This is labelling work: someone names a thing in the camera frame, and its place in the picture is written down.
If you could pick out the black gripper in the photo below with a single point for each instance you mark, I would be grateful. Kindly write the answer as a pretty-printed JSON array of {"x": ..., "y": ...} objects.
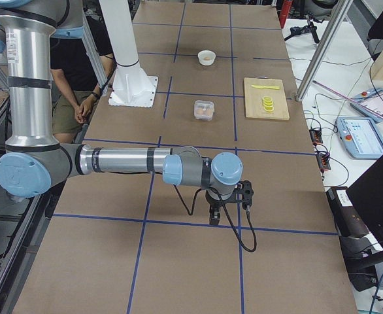
[{"x": 214, "y": 205}]

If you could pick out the clear plastic egg box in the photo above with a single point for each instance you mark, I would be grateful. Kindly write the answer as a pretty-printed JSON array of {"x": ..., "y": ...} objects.
[{"x": 204, "y": 105}]

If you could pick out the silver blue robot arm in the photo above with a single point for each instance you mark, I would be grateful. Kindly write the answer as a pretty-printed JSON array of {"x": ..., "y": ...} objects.
[{"x": 35, "y": 160}]

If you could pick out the lemon slice four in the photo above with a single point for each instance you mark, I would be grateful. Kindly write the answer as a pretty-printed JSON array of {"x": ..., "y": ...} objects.
[{"x": 268, "y": 109}]

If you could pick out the bamboo cutting board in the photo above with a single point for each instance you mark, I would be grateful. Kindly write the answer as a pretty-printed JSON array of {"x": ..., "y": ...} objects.
[{"x": 253, "y": 99}]

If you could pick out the lemon slice one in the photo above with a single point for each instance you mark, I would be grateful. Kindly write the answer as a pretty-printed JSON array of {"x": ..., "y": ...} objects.
[{"x": 267, "y": 98}]

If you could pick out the yellow plastic knife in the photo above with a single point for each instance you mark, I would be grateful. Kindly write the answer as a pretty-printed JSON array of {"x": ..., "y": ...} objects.
[{"x": 265, "y": 87}]

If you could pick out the black computer monitor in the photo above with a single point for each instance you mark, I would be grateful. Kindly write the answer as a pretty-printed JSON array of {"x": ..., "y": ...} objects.
[{"x": 366, "y": 195}]

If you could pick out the white ceramic bowl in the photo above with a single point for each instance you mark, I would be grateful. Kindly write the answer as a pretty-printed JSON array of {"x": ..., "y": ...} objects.
[{"x": 204, "y": 53}]

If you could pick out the teach pendant near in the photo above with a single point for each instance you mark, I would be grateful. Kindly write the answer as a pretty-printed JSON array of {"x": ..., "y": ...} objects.
[{"x": 360, "y": 137}]

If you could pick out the teach pendant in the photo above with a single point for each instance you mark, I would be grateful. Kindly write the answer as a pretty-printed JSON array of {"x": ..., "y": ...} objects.
[
  {"x": 360, "y": 137},
  {"x": 372, "y": 99}
]

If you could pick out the seated person black shirt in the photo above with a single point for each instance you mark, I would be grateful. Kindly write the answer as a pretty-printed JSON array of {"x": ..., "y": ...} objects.
[{"x": 77, "y": 83}]

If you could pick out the teach pendant far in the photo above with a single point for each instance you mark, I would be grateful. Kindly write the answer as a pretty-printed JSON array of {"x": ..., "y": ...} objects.
[{"x": 372, "y": 99}]

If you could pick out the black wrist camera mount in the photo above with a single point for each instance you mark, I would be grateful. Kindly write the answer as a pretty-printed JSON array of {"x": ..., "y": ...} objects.
[{"x": 244, "y": 194}]

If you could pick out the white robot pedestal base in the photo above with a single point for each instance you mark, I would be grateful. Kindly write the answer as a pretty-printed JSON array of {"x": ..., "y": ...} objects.
[{"x": 131, "y": 86}]

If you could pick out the aluminium frame post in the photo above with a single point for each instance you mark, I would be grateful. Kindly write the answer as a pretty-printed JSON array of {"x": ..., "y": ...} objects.
[{"x": 333, "y": 24}]

